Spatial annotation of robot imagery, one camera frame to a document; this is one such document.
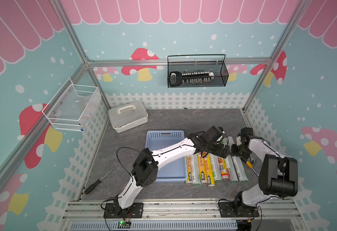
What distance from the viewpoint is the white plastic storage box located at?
3.31ft

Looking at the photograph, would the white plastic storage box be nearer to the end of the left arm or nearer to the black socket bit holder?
the black socket bit holder

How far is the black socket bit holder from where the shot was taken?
2.92ft

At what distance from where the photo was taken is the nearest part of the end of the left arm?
1.96 feet

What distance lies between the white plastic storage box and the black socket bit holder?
33 cm

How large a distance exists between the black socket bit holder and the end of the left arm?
37 cm
